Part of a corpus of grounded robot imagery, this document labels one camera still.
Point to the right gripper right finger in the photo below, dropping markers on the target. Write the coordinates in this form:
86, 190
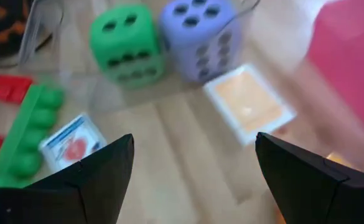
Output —
318, 193

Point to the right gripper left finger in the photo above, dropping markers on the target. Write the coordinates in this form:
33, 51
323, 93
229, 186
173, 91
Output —
60, 199

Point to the orange building brick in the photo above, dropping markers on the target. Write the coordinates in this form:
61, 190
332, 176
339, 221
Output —
338, 159

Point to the red heart card deck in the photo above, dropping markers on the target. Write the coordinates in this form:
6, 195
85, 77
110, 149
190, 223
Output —
71, 146

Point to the short green building brick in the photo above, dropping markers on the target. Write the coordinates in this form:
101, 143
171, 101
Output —
1, 182

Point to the long green building brick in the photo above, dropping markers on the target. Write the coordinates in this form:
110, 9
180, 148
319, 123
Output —
29, 124

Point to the green foam die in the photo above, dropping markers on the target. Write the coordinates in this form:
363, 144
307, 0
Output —
125, 43

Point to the purple foam die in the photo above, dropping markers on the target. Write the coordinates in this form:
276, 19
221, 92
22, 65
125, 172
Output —
197, 34

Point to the large red building brick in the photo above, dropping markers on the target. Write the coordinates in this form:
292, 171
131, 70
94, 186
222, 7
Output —
12, 88

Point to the pink plastic bin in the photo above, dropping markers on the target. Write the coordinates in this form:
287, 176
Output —
349, 62

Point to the black bucket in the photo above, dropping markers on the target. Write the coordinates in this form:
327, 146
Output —
1, 28

